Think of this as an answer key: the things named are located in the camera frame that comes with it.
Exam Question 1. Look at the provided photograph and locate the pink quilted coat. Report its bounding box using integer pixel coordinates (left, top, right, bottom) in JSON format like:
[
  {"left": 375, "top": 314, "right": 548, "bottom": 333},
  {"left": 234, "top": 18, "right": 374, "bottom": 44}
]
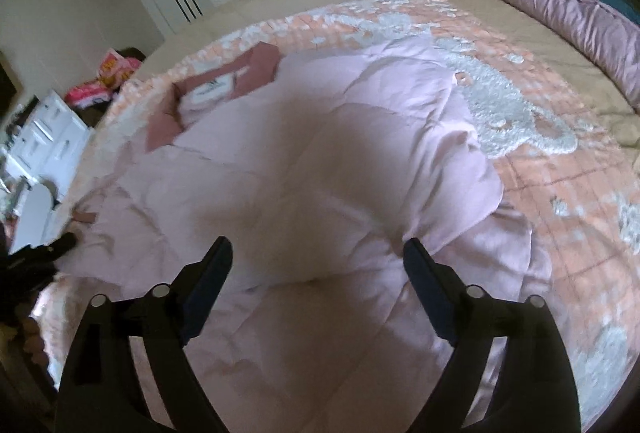
[{"left": 61, "top": 37, "right": 552, "bottom": 432}]

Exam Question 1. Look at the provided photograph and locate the white drawer chest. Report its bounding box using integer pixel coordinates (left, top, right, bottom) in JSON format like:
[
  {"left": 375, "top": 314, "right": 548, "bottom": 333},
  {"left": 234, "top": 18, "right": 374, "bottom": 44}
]
[{"left": 4, "top": 91, "right": 93, "bottom": 202}]

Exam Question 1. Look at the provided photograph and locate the peach floral bed blanket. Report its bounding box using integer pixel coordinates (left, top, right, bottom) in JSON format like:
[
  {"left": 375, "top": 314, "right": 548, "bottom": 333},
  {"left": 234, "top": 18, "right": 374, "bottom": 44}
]
[{"left": 39, "top": 0, "right": 639, "bottom": 429}]

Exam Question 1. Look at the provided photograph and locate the pink cartoon blanket pile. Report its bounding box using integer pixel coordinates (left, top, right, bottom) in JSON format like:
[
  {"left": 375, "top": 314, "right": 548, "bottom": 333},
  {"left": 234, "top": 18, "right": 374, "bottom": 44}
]
[{"left": 63, "top": 48, "right": 145, "bottom": 109}]

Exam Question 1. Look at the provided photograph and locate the tan bed sheet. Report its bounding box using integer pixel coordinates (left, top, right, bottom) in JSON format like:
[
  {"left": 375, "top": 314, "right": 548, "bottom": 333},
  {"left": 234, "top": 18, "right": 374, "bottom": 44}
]
[{"left": 136, "top": 0, "right": 639, "bottom": 154}]

